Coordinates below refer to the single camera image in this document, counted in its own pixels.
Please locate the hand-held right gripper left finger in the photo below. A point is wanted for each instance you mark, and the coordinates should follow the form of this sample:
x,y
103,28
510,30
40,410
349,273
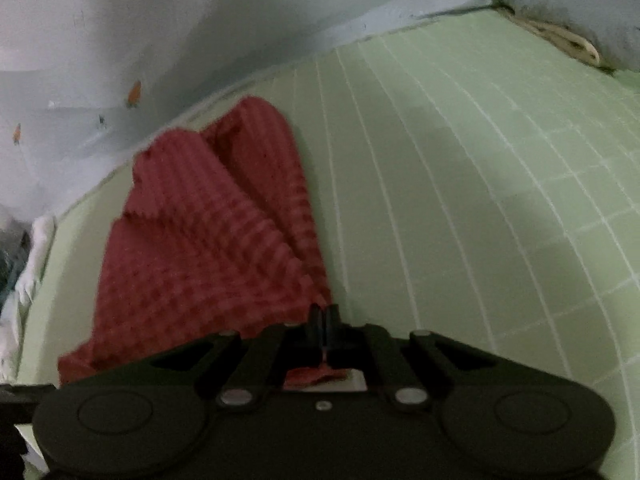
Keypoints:
x,y
316,326

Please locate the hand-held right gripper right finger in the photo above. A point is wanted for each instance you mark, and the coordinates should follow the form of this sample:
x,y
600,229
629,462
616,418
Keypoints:
x,y
332,328

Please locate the red checked cloth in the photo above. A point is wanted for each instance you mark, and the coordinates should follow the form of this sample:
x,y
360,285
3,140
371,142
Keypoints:
x,y
210,240

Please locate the green grid bed sheet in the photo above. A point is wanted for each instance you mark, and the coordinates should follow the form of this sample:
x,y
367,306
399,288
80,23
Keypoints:
x,y
450,210

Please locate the white cloth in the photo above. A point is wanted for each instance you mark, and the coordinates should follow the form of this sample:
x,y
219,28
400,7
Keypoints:
x,y
39,247

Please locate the dark cloth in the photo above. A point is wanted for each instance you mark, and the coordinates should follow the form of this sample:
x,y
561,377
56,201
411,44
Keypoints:
x,y
11,260

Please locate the light blue printed cloth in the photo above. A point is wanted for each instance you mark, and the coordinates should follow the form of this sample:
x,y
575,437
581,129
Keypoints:
x,y
150,35

